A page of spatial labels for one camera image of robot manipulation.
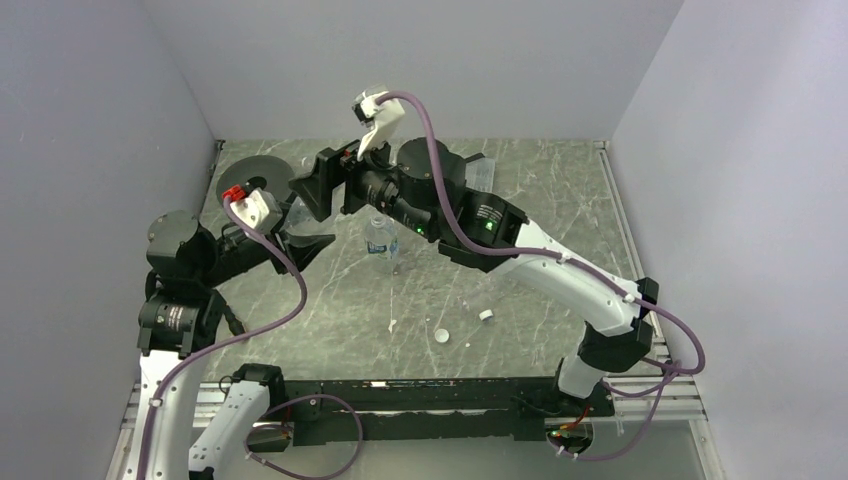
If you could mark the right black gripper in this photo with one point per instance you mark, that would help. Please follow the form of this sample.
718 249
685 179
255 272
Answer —
334 165

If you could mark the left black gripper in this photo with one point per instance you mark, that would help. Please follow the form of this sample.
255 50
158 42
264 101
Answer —
300 250

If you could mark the clear bottle white cap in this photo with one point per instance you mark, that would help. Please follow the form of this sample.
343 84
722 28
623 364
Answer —
299 220

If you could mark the labelled water bottle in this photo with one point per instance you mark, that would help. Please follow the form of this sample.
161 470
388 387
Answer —
381 241

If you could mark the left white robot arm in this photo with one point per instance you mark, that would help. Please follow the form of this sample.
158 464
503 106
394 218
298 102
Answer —
178 325

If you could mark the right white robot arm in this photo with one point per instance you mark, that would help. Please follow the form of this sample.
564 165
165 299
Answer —
482 231

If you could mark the black spool disc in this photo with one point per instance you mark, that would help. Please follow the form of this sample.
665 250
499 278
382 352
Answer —
271 174

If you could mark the yellow tipped screwdriver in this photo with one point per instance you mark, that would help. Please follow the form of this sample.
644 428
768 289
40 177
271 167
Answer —
235 326

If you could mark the loose white cap near front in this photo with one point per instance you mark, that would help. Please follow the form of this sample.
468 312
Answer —
441 336

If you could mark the clear plastic tray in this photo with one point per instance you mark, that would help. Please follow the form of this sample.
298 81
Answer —
480 173

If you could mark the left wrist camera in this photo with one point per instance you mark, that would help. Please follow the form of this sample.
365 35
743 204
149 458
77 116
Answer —
254 208

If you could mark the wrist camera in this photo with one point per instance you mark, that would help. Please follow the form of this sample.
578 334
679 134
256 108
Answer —
254 208
381 118

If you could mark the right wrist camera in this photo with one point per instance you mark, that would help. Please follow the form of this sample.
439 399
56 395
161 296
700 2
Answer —
381 118

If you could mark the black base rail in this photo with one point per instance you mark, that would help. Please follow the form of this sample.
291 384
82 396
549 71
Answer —
521 408

